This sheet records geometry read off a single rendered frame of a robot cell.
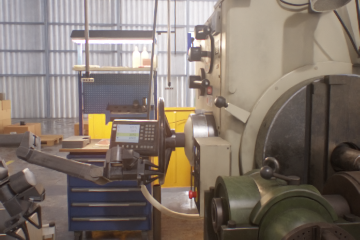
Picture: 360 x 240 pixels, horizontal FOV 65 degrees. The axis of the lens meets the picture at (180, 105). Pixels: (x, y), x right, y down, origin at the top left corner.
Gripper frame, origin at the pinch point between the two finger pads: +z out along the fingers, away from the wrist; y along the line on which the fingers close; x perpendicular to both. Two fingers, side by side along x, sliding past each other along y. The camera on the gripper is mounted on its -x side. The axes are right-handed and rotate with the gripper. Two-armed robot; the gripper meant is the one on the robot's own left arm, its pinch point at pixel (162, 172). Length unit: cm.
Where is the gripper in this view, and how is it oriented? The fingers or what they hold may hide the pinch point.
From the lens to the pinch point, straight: 113.7
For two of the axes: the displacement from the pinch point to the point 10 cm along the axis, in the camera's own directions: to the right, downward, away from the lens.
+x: -0.5, 8.0, 6.0
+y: -0.7, -6.0, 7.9
